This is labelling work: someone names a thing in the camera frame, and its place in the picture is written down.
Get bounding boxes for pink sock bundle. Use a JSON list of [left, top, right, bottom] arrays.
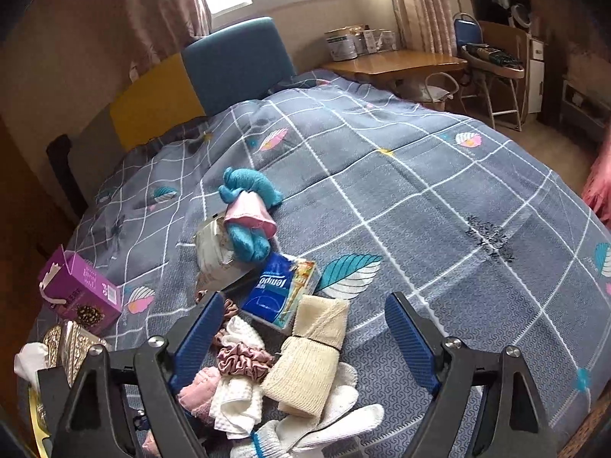
[[177, 367, 221, 424]]

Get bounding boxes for pink satin scrunchie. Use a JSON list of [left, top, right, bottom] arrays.
[[217, 342, 275, 382]]

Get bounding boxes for white waffle cloth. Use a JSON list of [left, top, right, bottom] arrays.
[[209, 375, 263, 440]]

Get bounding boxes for white plastic packet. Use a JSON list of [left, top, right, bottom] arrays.
[[195, 212, 256, 293]]

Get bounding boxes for white work gloves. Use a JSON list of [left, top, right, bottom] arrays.
[[230, 362, 384, 458]]

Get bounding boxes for blue Tempo tissue pack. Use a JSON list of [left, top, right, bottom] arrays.
[[241, 252, 320, 335]]

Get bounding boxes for cream towel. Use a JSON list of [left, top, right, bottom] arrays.
[[261, 296, 350, 418]]

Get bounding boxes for blue plush doll pink dress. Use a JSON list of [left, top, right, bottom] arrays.
[[218, 166, 284, 263]]

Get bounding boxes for ornate gold tissue box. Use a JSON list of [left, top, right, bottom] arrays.
[[42, 321, 111, 387]]

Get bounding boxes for purple cardboard box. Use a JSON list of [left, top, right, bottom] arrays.
[[38, 246, 122, 335]]

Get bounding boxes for grey checked bed quilt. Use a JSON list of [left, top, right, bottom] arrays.
[[68, 70, 610, 457]]

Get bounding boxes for wooden desk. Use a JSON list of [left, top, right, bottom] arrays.
[[321, 50, 467, 89]]

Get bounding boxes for blue folding chair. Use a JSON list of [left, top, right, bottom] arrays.
[[453, 13, 526, 132]]

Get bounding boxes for grey yellow blue headboard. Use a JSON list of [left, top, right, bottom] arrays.
[[66, 15, 299, 202]]

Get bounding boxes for white bucket on desk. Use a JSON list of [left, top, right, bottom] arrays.
[[325, 27, 358, 62]]

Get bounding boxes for pink patterned curtain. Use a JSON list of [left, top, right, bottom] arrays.
[[393, 0, 457, 56]]

